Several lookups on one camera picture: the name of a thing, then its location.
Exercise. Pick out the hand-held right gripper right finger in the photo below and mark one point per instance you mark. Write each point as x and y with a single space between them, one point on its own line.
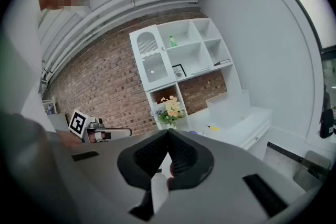
210 204

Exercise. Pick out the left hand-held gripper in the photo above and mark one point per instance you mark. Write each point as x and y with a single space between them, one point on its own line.
80 124

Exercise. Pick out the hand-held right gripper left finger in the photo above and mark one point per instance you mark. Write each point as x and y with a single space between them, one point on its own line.
99 173

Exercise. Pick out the yellow marker pen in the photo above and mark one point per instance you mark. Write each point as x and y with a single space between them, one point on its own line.
214 128

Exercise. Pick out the translucent plastic storage bin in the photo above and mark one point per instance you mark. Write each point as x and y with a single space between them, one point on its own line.
228 110

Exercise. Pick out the person's left forearm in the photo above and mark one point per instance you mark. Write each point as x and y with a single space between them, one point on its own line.
69 138

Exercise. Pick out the person's left hand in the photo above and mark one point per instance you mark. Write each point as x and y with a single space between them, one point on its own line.
96 137

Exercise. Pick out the yellow and blue flower bouquet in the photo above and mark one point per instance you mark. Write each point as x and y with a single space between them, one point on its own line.
170 111

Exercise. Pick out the white arched glass cabinet door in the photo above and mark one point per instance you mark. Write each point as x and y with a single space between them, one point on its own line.
155 70

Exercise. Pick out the black-framed leaf picture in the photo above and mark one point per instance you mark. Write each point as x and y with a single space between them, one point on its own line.
179 70

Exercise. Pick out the white shelf unit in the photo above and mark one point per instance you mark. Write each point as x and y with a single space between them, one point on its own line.
183 55

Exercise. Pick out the white illustrated book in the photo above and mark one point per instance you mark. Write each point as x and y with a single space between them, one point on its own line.
200 70

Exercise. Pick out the green bottle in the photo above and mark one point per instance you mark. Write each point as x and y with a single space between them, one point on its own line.
172 41

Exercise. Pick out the person's light shirt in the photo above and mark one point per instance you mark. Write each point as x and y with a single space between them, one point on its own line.
21 65

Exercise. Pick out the dark hardcover book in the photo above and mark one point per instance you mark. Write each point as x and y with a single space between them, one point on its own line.
222 62

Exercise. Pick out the black bag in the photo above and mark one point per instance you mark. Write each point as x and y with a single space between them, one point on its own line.
326 123

